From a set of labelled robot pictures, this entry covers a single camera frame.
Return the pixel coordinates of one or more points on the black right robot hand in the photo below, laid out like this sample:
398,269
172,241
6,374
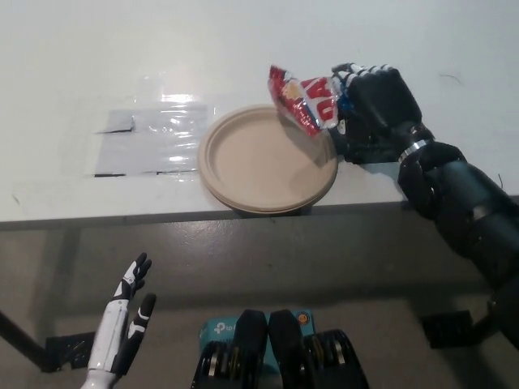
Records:
381,109

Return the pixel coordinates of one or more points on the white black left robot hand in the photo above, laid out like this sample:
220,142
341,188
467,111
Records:
109,332

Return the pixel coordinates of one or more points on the red blue sunflower seeds bag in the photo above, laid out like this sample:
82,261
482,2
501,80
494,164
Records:
320,101

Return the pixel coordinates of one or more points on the teal box on robot torso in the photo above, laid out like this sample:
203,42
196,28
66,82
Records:
215,329

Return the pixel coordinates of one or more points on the beige paper plate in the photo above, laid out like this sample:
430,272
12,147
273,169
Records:
251,162

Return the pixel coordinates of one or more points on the black metal bar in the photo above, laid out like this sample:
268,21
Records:
24,344

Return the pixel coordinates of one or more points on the clear plastic sheet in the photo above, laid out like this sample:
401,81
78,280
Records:
154,146

